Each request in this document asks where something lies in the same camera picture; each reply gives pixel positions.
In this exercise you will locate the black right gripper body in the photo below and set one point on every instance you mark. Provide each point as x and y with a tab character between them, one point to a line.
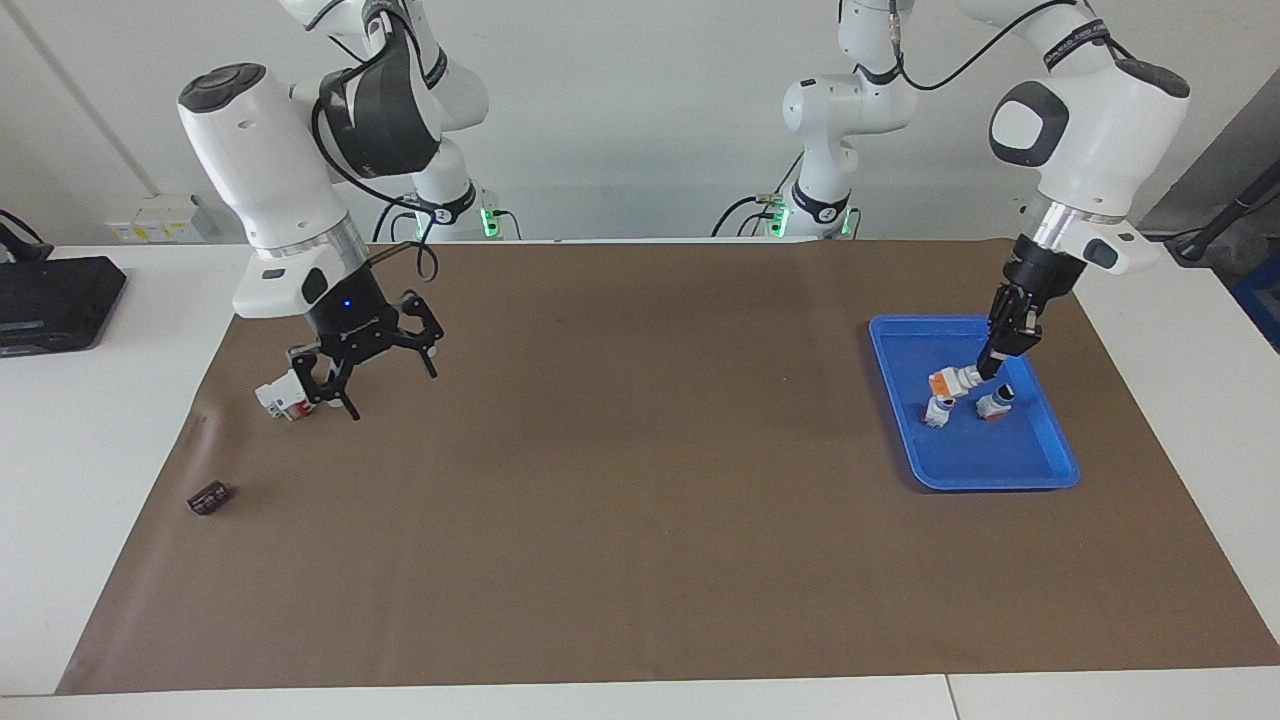
355	320

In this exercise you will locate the white red rotary switch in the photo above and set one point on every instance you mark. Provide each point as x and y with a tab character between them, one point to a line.
996	404

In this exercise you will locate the dark brown capacitor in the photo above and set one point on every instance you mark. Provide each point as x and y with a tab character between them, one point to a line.
208	498

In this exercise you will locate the black tripod stand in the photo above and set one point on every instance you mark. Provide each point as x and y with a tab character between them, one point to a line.
1225	215

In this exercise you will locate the white rotary switch black knob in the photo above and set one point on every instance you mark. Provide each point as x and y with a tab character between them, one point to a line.
938	412

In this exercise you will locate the black curved stand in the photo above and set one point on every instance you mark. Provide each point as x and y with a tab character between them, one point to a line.
20	240

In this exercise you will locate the brown table mat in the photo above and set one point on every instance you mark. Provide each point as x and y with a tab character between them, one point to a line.
640	500

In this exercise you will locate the black box device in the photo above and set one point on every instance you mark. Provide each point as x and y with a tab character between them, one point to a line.
55	300

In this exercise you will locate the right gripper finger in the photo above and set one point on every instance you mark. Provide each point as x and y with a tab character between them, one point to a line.
320	375
425	325

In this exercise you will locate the white power strip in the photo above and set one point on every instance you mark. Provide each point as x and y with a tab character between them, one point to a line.
150	220

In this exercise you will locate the blue plastic tray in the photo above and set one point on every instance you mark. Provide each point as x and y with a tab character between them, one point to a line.
960	460

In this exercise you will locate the blue crate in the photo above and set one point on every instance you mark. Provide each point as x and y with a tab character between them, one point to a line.
1262	300

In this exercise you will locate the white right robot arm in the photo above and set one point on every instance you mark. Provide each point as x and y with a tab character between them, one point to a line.
270	170

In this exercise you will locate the orange white rotary switch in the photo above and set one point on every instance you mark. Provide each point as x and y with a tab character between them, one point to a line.
950	382

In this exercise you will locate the white red circuit breaker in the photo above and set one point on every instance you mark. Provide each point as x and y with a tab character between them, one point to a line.
275	395

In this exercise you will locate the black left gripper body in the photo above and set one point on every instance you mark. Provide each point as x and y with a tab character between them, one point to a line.
1038	278

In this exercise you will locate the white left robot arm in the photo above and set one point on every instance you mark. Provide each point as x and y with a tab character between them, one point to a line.
1090	130

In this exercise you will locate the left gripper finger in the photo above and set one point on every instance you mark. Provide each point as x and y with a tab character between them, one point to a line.
1027	330
998	340

